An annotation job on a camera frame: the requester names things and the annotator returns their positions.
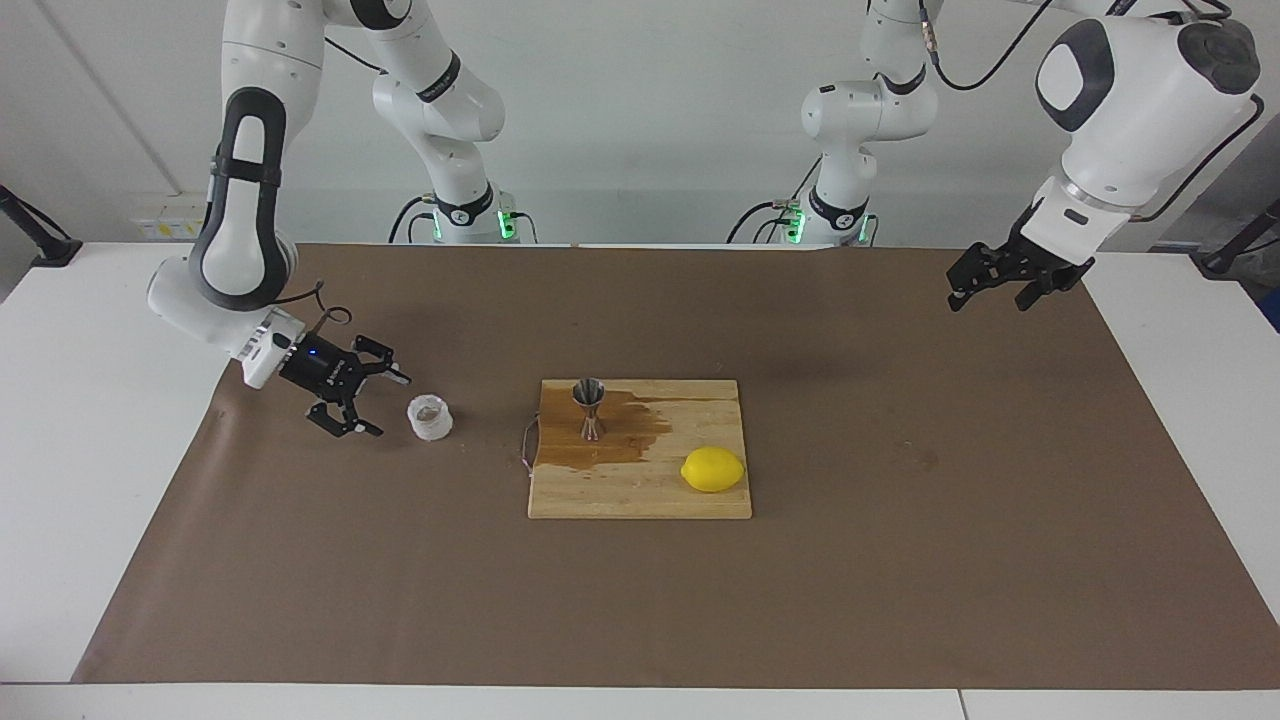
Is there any small clear plastic cup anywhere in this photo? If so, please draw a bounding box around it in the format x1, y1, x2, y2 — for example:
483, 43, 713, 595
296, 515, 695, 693
406, 394, 455, 443

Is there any steel double jigger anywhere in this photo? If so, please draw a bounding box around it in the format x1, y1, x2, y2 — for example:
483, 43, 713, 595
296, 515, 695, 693
571, 377, 609, 443

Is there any wooden cutting board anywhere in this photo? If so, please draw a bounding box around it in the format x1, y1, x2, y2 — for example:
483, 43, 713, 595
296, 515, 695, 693
527, 378, 754, 521

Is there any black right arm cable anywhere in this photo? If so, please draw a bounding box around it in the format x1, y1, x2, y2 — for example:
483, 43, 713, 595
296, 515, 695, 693
270, 35, 441, 341

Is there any white wall socket strip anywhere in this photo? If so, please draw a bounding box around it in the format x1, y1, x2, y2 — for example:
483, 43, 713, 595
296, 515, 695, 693
130, 205, 227, 242

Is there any brown table mat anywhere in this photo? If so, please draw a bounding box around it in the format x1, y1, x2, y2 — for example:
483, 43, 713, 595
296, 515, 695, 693
72, 243, 1280, 691

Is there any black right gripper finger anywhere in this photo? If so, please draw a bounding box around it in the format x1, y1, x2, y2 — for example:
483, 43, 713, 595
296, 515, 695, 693
307, 397, 385, 440
349, 336, 412, 389

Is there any yellow lemon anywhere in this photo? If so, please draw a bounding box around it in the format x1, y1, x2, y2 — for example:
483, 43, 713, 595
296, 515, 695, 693
680, 447, 748, 495

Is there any black clamp mount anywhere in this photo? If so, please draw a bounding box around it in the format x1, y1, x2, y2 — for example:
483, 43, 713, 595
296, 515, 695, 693
0, 185, 84, 269
1190, 198, 1280, 280

